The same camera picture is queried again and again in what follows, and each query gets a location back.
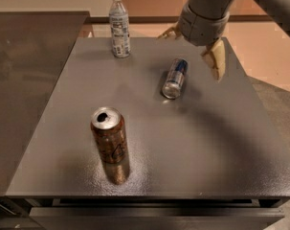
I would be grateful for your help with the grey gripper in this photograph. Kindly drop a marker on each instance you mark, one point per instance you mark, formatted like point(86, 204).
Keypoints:
point(200, 30)

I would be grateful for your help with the blue silver redbull can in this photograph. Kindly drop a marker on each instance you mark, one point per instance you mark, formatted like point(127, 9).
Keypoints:
point(175, 79)

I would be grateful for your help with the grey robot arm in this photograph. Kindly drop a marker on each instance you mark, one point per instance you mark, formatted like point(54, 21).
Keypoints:
point(277, 10)

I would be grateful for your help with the brown opened soda can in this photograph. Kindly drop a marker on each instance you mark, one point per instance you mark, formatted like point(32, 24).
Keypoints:
point(108, 128)

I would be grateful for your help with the clear plastic water bottle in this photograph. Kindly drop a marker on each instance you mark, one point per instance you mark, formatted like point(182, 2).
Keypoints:
point(119, 26)

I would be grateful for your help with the dark side table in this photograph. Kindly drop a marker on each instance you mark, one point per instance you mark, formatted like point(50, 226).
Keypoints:
point(34, 47)

